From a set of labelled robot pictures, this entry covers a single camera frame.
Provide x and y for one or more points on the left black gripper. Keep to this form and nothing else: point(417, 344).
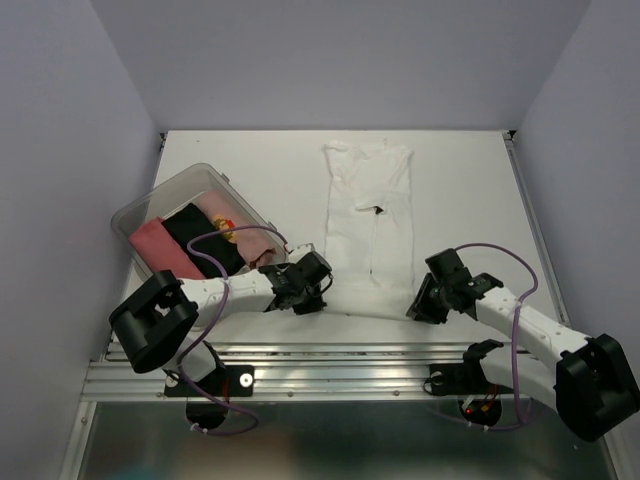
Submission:
point(315, 304)

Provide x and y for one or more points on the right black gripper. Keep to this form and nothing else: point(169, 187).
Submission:
point(420, 307)

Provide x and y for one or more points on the white printed t-shirt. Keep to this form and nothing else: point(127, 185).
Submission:
point(369, 230)

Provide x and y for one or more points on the clear plastic storage bin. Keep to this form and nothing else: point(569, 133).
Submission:
point(174, 194)

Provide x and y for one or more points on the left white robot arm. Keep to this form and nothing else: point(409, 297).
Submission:
point(165, 322)

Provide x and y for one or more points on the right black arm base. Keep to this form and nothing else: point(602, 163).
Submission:
point(465, 377)

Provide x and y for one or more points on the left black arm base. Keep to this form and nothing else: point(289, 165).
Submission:
point(224, 381)

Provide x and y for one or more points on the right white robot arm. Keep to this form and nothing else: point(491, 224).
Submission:
point(586, 380)

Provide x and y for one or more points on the rolled pink printed t-shirt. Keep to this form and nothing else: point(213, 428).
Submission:
point(255, 246)

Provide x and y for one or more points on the rolled black t-shirt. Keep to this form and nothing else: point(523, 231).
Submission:
point(189, 223)

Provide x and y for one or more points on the rolled red t-shirt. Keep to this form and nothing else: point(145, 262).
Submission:
point(159, 251)

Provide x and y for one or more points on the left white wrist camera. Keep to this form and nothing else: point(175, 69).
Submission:
point(302, 249)

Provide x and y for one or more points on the aluminium mounting rail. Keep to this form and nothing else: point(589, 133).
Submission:
point(291, 372)

